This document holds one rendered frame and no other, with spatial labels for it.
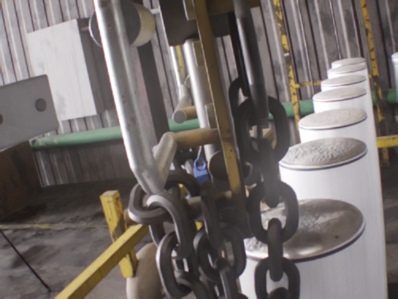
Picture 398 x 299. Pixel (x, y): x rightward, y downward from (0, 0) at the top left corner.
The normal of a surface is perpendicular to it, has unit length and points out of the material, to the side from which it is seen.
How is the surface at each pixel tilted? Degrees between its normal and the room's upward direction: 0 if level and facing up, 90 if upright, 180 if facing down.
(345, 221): 9
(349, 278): 90
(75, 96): 90
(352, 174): 90
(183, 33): 125
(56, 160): 90
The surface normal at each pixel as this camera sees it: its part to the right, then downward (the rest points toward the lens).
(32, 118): 0.79, -0.02
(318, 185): -0.40, 0.28
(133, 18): -0.03, 0.22
